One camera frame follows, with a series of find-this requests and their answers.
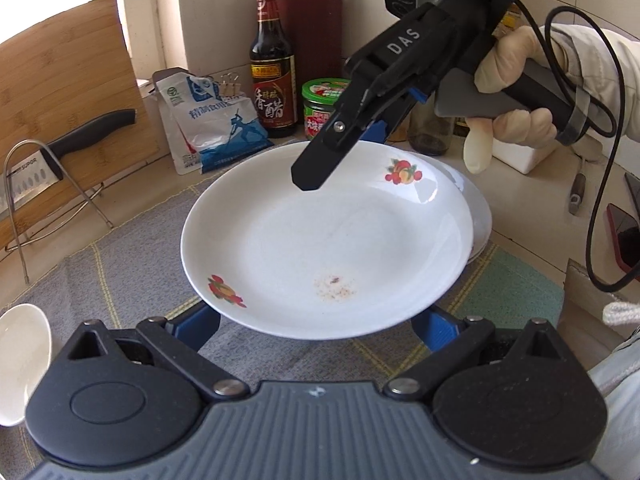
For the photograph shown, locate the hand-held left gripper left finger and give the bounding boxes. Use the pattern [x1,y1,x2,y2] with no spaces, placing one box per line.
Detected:
[67,300,249,403]

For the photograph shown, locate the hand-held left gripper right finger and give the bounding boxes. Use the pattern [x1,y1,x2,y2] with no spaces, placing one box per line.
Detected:
[384,305,571,403]

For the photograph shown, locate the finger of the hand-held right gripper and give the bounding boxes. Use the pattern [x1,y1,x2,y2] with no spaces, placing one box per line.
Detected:
[291,59,437,192]
[357,87,431,143]

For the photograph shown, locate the white fruit-print plate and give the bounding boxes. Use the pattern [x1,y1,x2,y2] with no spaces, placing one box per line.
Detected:
[435,157,494,265]
[180,140,475,342]

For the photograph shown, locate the white pink-flower bowl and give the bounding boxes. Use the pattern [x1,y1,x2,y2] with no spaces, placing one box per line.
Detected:
[0,304,52,427]

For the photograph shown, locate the person's right forearm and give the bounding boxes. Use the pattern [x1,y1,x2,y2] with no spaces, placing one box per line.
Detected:
[547,7,640,147]

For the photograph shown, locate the person's right hand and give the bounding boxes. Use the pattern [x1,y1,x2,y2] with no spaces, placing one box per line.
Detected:
[462,25,557,176]

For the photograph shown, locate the green sauce tub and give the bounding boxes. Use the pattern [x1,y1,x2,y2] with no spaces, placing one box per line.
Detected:
[301,77,351,141]

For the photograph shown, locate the grey glass bottle red cap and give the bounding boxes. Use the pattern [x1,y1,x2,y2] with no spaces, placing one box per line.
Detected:
[407,100,455,157]

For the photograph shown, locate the grey teal checked dish mat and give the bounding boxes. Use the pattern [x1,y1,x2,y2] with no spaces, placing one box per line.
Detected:
[0,180,566,480]

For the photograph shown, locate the dark vinegar bottle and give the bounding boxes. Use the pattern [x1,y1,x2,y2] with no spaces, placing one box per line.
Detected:
[250,0,298,138]

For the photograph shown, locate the white blue salt bag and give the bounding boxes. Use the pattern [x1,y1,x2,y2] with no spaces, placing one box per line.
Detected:
[152,67,276,176]

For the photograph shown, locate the dark red knife block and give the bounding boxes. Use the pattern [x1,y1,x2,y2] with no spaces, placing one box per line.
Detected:
[276,0,347,83]

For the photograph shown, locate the white plastic box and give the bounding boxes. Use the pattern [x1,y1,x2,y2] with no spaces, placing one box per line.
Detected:
[492,130,566,174]

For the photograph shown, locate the person's light jacket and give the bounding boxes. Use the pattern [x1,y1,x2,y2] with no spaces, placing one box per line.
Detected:
[585,300,640,480]

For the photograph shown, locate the red phone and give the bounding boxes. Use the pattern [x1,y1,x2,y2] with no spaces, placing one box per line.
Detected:
[605,202,640,271]

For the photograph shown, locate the bamboo cutting board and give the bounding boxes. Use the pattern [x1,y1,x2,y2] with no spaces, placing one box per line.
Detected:
[0,0,161,251]

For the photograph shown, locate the black cable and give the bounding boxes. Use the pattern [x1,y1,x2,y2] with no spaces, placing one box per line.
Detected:
[512,0,640,293]

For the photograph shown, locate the small brown-handled tool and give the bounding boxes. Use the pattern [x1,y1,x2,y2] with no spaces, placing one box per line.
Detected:
[567,157,588,217]

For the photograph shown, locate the black-handled kitchen knife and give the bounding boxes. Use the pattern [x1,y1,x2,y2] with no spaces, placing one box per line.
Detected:
[0,109,137,221]

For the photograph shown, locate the metal wire rack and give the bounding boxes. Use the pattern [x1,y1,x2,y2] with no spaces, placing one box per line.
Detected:
[2,140,113,283]

